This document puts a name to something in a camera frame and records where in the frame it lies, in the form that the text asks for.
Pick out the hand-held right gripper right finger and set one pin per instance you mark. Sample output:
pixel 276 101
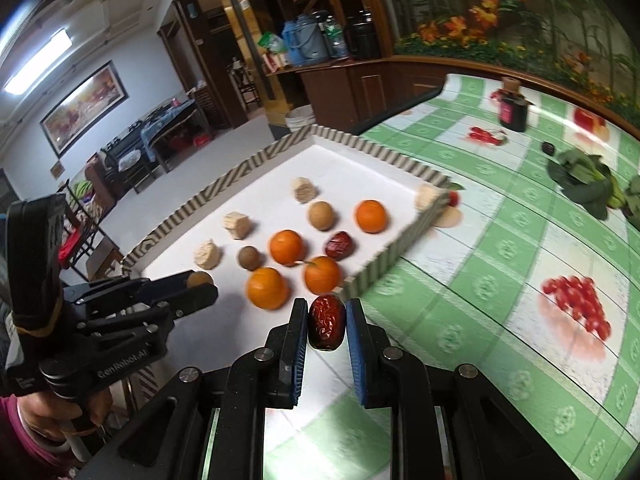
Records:
pixel 357 350

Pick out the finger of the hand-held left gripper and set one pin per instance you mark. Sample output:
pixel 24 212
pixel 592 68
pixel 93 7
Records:
pixel 195 297
pixel 150 285

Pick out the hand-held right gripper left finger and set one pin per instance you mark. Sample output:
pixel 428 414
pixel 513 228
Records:
pixel 299 350

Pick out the tan longan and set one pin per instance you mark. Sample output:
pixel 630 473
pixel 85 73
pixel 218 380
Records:
pixel 201 279
pixel 321 215

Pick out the red date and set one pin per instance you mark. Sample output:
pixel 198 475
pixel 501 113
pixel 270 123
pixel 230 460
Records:
pixel 326 322
pixel 340 245

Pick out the sugarcane piece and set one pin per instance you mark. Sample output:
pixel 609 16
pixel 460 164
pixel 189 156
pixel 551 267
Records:
pixel 236 224
pixel 207 254
pixel 305 190
pixel 429 195

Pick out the dark brown longan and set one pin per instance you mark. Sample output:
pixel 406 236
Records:
pixel 248 258

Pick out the large orange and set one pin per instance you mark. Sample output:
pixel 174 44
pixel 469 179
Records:
pixel 267 287

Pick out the orange with stem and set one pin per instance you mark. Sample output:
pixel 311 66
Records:
pixel 322 275

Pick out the small orange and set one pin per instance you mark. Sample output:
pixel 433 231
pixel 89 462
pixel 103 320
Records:
pixel 286 247

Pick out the white box with striped rim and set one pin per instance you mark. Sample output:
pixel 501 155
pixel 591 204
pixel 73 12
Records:
pixel 350 170

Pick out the person's left forearm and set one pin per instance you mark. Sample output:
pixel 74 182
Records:
pixel 20 452

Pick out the person's left hand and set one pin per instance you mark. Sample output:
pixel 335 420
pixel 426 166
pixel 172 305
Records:
pixel 45 415

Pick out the black chair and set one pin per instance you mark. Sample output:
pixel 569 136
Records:
pixel 120 160

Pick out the table with blue cloth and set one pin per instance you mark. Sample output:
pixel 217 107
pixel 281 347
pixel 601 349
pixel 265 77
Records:
pixel 167 125

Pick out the green checked fruit-print tablecloth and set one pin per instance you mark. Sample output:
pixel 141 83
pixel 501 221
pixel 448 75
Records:
pixel 500 240

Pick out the ceiling light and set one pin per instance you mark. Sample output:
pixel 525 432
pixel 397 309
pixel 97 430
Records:
pixel 37 60

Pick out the white bucket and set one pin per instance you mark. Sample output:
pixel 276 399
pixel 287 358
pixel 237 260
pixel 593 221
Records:
pixel 300 117

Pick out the wooden chair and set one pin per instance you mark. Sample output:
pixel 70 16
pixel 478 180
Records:
pixel 245 82

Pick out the dark wooden shelf unit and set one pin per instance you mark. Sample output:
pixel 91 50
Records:
pixel 200 60

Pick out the red and white box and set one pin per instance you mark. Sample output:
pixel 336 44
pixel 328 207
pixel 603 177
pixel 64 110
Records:
pixel 275 62

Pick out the wooden cabinet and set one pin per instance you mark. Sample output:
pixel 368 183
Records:
pixel 350 85

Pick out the green bag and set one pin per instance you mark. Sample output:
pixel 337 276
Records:
pixel 272 42

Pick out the blue plastic pitcher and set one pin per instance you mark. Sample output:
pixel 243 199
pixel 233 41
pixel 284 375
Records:
pixel 290 42

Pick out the small black oval object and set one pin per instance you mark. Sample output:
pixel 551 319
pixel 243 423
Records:
pixel 548 148

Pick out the blue thermos jug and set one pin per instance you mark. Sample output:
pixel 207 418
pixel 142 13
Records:
pixel 312 40

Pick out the bok choy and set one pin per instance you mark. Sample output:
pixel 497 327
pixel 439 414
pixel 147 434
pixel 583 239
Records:
pixel 582 175
pixel 634 195

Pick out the dark jar with cork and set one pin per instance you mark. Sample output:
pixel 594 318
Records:
pixel 512 105

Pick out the clear water bottle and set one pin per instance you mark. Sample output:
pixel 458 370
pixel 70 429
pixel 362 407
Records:
pixel 336 37

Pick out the black kettle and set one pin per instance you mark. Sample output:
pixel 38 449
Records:
pixel 362 35

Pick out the glass tank with plants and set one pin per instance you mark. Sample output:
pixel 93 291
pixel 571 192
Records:
pixel 500 5

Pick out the framed wall painting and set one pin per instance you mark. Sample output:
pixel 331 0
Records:
pixel 82 105

